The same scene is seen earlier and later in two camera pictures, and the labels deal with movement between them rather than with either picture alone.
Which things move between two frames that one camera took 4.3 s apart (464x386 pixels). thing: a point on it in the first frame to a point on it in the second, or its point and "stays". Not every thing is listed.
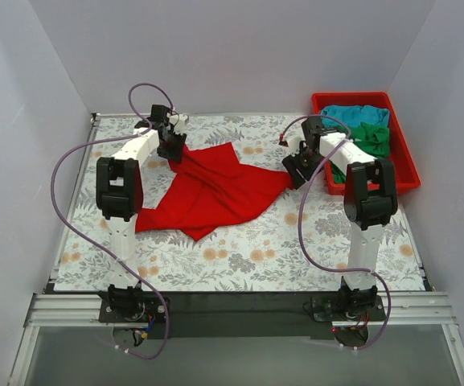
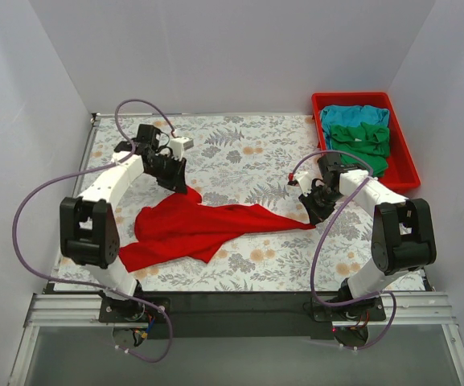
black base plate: x=242 y=315 stays
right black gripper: x=298 y=169 to x=315 y=203
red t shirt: x=209 y=189 to x=185 y=224
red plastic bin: x=400 y=153 stays
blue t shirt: x=353 y=116 stays
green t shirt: x=375 y=140 stays
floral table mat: x=297 y=241 stays
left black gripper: x=171 y=145 to x=174 y=174
